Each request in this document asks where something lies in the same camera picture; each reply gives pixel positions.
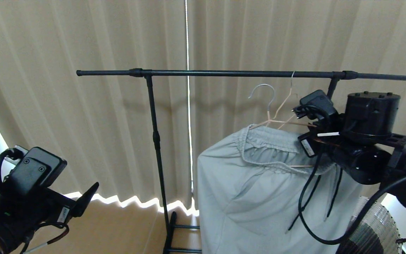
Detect pink clothes hanger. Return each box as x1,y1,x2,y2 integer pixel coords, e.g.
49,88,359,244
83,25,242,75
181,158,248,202
273,71,299,130
248,84,318,168

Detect white laundry basket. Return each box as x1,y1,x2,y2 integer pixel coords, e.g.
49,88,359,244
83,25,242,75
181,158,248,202
337,196,406,254

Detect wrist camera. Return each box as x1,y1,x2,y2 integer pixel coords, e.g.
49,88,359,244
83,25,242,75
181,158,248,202
292,89,339,125
4,145,68,196

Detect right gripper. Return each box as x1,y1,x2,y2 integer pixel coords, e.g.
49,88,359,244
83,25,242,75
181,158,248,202
297,131,392,185

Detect pale grey shorts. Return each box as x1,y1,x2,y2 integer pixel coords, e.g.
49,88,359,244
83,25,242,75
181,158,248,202
197,124,365,254

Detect black clothes rack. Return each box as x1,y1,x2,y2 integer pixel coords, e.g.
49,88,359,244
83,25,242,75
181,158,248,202
76,68,406,254

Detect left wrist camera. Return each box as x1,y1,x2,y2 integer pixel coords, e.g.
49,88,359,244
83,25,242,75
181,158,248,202
4,145,68,196

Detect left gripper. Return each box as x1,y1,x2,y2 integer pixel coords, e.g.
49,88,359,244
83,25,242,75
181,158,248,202
0,186,81,233

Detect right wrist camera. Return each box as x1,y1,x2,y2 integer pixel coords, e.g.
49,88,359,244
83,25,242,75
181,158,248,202
292,89,339,125

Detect beige curtain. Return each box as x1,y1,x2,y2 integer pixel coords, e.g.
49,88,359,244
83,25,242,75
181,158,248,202
0,0,406,216

